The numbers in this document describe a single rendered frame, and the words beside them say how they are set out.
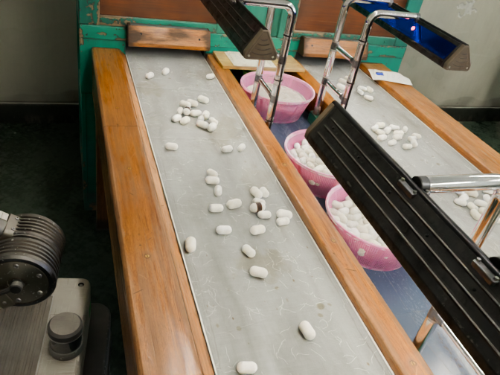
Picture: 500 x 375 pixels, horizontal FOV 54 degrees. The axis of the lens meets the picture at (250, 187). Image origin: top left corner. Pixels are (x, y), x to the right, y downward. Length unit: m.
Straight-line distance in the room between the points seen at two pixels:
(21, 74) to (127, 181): 1.80
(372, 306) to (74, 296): 0.71
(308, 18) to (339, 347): 1.45
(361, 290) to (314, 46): 1.26
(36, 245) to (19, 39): 1.95
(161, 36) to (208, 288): 1.13
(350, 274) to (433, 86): 2.91
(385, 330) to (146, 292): 0.43
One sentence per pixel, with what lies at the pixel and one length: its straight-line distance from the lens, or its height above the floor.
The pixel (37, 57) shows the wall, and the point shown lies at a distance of 2.84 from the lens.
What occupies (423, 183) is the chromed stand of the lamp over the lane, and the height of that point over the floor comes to 1.12.
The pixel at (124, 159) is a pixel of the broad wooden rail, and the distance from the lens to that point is 1.23.
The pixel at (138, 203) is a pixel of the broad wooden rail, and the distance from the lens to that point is 1.08.
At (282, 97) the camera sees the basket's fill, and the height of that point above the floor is 0.74.
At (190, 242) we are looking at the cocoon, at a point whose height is 0.76.
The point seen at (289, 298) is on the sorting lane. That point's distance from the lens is 0.96.
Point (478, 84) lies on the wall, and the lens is 4.10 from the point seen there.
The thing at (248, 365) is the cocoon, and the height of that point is 0.76.
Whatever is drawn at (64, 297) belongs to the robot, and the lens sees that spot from 1.29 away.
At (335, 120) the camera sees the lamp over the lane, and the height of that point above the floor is 1.10.
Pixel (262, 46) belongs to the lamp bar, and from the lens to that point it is 1.14.
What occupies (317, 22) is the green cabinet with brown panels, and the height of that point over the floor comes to 0.91.
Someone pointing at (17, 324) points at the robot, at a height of 0.48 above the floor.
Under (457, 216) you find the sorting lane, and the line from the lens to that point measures 1.39.
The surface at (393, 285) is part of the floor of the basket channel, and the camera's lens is 1.18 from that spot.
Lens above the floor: 1.42
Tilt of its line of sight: 34 degrees down
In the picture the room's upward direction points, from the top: 12 degrees clockwise
